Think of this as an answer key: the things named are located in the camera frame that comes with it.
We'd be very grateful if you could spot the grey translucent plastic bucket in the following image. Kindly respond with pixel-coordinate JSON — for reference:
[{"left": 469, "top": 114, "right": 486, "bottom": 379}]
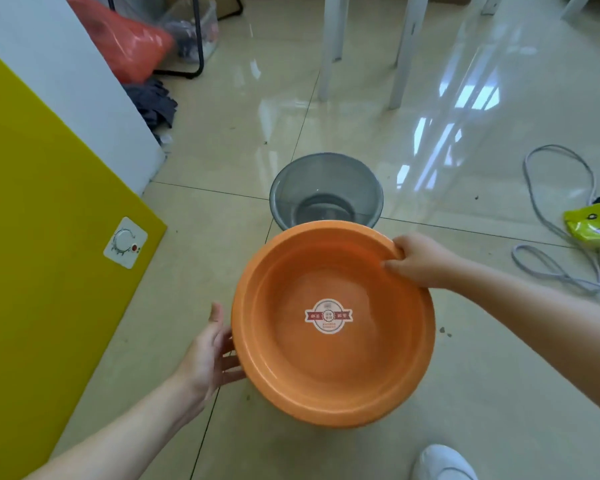
[{"left": 269, "top": 153, "right": 385, "bottom": 232}]

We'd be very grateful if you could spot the grey cable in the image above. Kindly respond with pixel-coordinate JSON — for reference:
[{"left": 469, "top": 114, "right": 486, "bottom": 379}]
[{"left": 511, "top": 145, "right": 600, "bottom": 310}]

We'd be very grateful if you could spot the white plastic chair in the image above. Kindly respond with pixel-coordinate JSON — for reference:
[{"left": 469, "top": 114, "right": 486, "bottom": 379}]
[{"left": 317, "top": 0, "right": 431, "bottom": 110}]

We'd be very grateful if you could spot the person's white shoe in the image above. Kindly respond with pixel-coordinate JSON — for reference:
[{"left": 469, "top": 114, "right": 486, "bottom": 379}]
[{"left": 411, "top": 444, "right": 479, "bottom": 480}]

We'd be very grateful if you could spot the black metal frame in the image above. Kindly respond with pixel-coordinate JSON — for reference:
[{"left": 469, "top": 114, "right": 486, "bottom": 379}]
[{"left": 106, "top": 0, "right": 245, "bottom": 79}]

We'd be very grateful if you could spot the round label sticker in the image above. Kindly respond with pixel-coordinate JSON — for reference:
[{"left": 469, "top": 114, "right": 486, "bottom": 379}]
[{"left": 304, "top": 298, "right": 354, "bottom": 335}]

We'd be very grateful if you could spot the red plastic bag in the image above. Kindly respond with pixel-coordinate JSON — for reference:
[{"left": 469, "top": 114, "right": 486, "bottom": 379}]
[{"left": 64, "top": 0, "right": 176, "bottom": 85}]

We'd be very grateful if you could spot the orange plastic basin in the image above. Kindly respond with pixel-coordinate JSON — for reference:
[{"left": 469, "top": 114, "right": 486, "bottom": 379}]
[{"left": 231, "top": 220, "right": 436, "bottom": 429}]

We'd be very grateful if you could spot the yellow and white appliance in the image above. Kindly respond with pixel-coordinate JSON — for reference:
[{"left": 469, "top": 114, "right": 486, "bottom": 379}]
[{"left": 0, "top": 0, "right": 168, "bottom": 480}]

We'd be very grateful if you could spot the person's left hand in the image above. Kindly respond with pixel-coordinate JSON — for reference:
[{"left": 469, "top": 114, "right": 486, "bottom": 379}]
[{"left": 174, "top": 302, "right": 247, "bottom": 406}]

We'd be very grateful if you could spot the dark grey cloth pile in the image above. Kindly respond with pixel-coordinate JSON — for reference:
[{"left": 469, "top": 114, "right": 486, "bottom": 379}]
[{"left": 122, "top": 78, "right": 179, "bottom": 145}]

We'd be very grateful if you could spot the person's left forearm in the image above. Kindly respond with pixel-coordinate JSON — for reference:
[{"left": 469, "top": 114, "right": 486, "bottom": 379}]
[{"left": 24, "top": 371, "right": 202, "bottom": 480}]

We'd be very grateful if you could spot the person's right hand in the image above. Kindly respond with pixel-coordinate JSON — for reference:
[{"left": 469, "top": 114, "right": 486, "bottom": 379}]
[{"left": 383, "top": 233, "right": 465, "bottom": 290}]

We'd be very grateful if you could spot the person's right forearm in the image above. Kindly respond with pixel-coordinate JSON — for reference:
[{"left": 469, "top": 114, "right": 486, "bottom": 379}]
[{"left": 445, "top": 259, "right": 600, "bottom": 424}]

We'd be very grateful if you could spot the yellow-green plastic bag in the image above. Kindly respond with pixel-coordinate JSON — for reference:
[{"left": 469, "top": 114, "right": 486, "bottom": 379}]
[{"left": 563, "top": 201, "right": 600, "bottom": 248}]

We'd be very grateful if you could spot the clear plastic storage box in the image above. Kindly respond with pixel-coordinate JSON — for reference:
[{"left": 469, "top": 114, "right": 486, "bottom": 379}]
[{"left": 156, "top": 0, "right": 220, "bottom": 64}]

